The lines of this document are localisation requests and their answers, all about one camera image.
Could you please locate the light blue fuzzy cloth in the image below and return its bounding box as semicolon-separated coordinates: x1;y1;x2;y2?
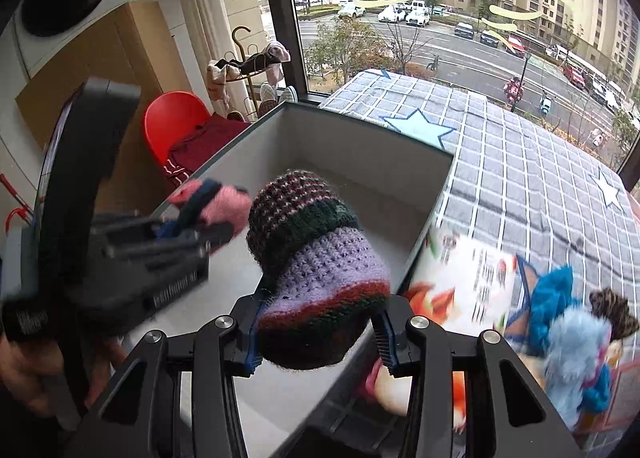
542;305;610;432

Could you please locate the striped purple knitted hat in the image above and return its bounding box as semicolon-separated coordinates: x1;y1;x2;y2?
246;169;392;372

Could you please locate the tan wooden cabinet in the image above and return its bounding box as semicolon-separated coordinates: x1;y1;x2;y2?
15;0;168;199

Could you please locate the grey checked star blanket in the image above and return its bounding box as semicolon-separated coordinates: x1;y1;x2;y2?
319;70;640;450

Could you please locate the brown fuzzy cloth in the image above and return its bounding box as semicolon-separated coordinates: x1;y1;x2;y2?
588;287;640;342

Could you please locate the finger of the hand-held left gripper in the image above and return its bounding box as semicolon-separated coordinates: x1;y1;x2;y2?
164;222;237;260
150;179;224;241

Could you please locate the red metal frame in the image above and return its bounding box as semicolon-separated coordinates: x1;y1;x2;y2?
0;173;32;235

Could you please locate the dark blue fuzzy cloth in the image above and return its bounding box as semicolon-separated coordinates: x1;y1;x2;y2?
520;265;614;415

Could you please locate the dark window post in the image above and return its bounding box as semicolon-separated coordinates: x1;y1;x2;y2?
616;135;640;194
248;0;309;105

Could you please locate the pink sock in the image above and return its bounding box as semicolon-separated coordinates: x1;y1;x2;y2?
167;181;252;253

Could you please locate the pale pink garment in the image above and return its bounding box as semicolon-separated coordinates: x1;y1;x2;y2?
264;40;292;84

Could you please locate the grey storage box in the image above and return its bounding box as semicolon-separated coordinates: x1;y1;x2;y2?
150;102;456;458

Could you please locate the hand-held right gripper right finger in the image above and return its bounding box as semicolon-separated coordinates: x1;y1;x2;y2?
371;293;584;458

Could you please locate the red plastic chair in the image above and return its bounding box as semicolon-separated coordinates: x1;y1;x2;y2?
143;91;214;180

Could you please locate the pink and white garment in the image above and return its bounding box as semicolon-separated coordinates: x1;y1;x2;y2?
206;61;242;108

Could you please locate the person's left hand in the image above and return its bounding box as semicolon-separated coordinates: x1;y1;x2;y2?
0;335;127;418

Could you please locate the dark red garment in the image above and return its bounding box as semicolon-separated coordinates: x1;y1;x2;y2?
162;115;252;190

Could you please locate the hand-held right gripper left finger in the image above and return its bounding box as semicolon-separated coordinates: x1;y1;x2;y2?
75;287;269;458

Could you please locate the black garment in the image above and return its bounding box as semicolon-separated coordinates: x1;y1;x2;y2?
239;51;281;75

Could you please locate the white appliance with black disc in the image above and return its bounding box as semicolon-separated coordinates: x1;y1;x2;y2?
0;0;132;80

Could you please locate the floral printed tissue pack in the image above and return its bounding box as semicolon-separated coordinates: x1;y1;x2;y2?
357;228;518;435

